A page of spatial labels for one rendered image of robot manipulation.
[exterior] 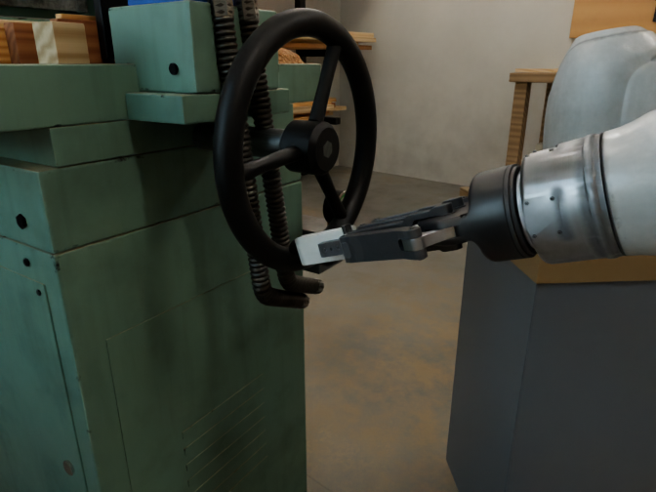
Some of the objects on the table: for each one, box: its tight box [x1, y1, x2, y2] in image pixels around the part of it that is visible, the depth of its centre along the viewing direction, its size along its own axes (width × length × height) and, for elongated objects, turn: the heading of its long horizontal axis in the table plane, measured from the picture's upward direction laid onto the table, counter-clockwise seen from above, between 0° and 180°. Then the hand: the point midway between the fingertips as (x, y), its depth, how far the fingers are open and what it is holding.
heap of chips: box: [278, 48, 305, 63], centre depth 85 cm, size 8×12×3 cm
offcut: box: [32, 21, 90, 63], centre depth 53 cm, size 4×3×4 cm
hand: (327, 246), depth 52 cm, fingers closed
